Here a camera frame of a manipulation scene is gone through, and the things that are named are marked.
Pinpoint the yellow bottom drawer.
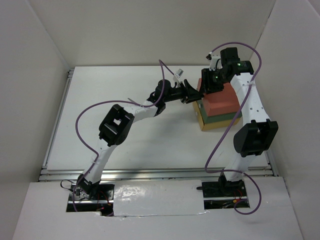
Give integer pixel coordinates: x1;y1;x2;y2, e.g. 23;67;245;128
193;107;232;132

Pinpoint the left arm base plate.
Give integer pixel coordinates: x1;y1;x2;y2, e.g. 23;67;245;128
74;184;115;204

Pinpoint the green drawer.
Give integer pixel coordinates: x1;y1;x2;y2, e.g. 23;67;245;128
192;100;237;124

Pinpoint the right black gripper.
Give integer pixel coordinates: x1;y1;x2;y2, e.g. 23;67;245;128
198;67;229;95

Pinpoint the white foam board cover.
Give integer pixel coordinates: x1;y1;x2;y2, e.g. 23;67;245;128
113;180;205;217

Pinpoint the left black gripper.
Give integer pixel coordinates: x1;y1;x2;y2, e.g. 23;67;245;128
163;79;204;105

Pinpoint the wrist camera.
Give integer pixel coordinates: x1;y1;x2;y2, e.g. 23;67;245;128
206;51;221;71
173;69;184;84

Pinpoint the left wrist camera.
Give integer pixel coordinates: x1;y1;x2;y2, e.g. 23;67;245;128
173;69;184;84

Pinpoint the red top drawer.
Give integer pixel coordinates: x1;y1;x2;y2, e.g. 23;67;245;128
201;83;240;115

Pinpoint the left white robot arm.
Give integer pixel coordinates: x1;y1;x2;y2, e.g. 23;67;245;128
77;79;204;200

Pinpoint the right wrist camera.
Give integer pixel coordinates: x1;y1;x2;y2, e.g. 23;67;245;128
206;51;221;71

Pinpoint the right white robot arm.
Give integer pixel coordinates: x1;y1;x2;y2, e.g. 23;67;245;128
200;47;279;196

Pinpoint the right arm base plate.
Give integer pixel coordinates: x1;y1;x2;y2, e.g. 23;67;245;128
196;181;247;199

